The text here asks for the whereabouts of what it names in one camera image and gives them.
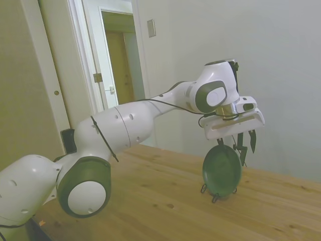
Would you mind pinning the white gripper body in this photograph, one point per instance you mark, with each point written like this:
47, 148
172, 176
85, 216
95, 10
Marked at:
233, 128

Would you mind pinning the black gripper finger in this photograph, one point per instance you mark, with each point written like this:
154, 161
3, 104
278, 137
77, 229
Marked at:
253, 140
220, 141

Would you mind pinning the green plate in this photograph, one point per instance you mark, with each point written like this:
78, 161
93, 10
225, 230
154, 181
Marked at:
222, 173

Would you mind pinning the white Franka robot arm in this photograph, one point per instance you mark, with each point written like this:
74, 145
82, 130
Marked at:
125, 125

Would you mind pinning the white strike plate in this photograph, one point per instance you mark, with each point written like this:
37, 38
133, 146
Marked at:
112, 89

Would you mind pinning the brown wooden door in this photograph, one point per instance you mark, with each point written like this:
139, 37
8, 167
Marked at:
119, 67

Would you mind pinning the brass door hinge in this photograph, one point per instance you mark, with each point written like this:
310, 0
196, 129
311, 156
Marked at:
97, 77

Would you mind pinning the black box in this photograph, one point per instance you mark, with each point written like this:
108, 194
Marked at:
68, 140

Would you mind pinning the beige door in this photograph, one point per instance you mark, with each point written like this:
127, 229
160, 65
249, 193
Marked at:
65, 50

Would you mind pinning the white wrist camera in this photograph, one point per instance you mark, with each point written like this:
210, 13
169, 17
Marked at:
247, 106

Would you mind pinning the white door frame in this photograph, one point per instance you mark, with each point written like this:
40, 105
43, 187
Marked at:
140, 62

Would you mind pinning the grey wall switch plate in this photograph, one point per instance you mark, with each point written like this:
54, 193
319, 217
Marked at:
151, 28

